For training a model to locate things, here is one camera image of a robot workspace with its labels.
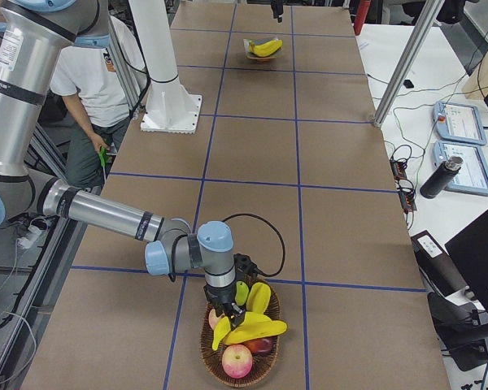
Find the blue teach pendant far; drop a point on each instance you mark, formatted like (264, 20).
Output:
(458, 122)

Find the woven fruit basket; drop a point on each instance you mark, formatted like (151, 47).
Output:
(262, 365)

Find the yellow lemon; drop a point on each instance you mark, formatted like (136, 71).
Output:
(242, 292)

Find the black drinking bottle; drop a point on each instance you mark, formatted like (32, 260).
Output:
(442, 176)

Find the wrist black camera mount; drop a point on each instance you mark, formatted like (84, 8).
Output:
(245, 268)

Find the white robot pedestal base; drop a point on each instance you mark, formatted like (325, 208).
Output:
(169, 106)

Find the pink apple front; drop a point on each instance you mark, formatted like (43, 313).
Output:
(237, 361)

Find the pink apple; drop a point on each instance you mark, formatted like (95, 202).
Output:
(237, 361)
(214, 318)

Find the grey square plate orange rim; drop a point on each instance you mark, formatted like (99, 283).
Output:
(253, 57)

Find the aluminium frame post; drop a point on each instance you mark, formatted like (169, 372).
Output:
(419, 33)

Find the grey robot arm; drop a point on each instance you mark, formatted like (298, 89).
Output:
(61, 47)

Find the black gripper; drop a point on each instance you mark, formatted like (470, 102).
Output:
(218, 295)
(276, 7)

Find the small black box device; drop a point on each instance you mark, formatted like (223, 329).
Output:
(408, 84)

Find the person in white shirt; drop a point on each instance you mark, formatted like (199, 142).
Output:
(87, 81)

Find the brown paper table mat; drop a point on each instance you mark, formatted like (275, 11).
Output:
(285, 152)

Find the blue teach pendant near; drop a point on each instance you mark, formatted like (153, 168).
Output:
(473, 175)

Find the black monitor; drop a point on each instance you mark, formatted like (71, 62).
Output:
(468, 250)

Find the red cylinder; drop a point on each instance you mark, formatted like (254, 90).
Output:
(361, 15)

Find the blue teach pendant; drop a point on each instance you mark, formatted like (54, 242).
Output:
(458, 122)
(473, 175)

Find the yellow banana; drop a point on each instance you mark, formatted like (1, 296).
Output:
(221, 330)
(274, 45)
(255, 326)
(258, 49)

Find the pink apple left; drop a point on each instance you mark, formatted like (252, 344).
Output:
(214, 318)

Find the red apple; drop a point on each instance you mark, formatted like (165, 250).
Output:
(260, 346)

